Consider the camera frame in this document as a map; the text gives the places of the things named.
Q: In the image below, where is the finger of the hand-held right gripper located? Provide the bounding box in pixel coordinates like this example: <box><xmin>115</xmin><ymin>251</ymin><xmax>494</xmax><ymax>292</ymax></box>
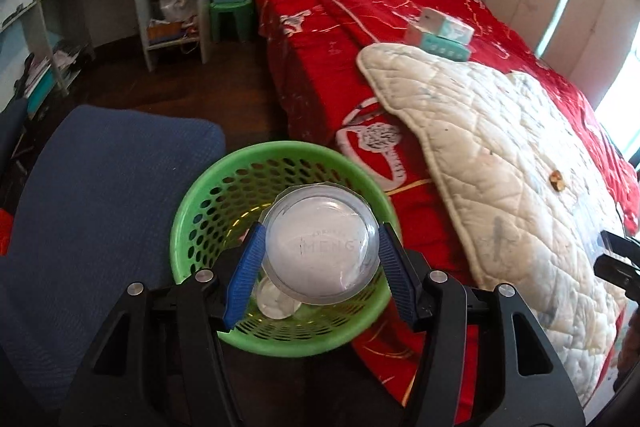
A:
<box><xmin>600</xmin><ymin>230</ymin><xmax>640</xmax><ymax>259</ymax></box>
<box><xmin>594</xmin><ymin>254</ymin><xmax>640</xmax><ymax>299</ymax></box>

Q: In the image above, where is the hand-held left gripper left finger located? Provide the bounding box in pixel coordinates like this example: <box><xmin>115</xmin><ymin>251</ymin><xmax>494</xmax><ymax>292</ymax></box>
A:
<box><xmin>60</xmin><ymin>222</ymin><xmax>267</xmax><ymax>427</ymax></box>

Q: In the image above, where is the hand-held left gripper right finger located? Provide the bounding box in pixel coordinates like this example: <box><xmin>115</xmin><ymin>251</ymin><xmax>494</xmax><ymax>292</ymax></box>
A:
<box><xmin>377</xmin><ymin>222</ymin><xmax>586</xmax><ymax>427</ymax></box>

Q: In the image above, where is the clear plastic dome cup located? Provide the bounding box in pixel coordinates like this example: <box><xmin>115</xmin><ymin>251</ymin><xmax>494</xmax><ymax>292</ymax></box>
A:
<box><xmin>259</xmin><ymin>184</ymin><xmax>382</xmax><ymax>306</ymax></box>

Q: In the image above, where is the green plastic mesh basket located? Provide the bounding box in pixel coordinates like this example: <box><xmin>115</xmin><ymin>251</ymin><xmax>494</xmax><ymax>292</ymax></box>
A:
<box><xmin>170</xmin><ymin>141</ymin><xmax>402</xmax><ymax>358</ymax></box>

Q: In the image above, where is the blue chair cushion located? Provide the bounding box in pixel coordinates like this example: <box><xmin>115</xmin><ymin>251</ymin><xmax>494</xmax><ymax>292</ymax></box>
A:
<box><xmin>0</xmin><ymin>104</ymin><xmax>227</xmax><ymax>400</ymax></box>

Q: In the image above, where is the white quilted blanket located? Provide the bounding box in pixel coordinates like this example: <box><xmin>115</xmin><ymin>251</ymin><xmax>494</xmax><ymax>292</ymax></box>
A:
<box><xmin>356</xmin><ymin>43</ymin><xmax>635</xmax><ymax>394</ymax></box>

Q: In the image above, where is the teal tissue box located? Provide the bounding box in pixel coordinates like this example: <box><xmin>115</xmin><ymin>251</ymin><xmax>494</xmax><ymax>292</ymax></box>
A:
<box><xmin>404</xmin><ymin>24</ymin><xmax>472</xmax><ymax>61</ymax></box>

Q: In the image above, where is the wooden bed with red cover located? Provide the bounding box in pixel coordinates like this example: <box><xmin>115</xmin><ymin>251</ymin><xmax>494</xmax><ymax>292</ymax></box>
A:
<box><xmin>254</xmin><ymin>0</ymin><xmax>640</xmax><ymax>410</ymax></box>

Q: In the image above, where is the white tissue box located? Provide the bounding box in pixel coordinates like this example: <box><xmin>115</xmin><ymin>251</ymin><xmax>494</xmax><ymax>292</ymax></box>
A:
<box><xmin>417</xmin><ymin>7</ymin><xmax>475</xmax><ymax>46</ymax></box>

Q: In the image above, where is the green plastic stool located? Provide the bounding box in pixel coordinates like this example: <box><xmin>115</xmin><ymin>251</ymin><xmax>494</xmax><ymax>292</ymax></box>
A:
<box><xmin>208</xmin><ymin>0</ymin><xmax>256</xmax><ymax>44</ymax></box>

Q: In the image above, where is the white plastic bag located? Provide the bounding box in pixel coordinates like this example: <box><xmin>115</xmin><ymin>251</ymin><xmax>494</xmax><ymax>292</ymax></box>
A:
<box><xmin>159</xmin><ymin>0</ymin><xmax>197</xmax><ymax>24</ymax></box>

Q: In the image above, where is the window with dark frame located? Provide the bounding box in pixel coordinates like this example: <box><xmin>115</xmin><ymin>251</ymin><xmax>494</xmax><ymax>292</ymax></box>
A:
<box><xmin>594</xmin><ymin>41</ymin><xmax>640</xmax><ymax>168</ymax></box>

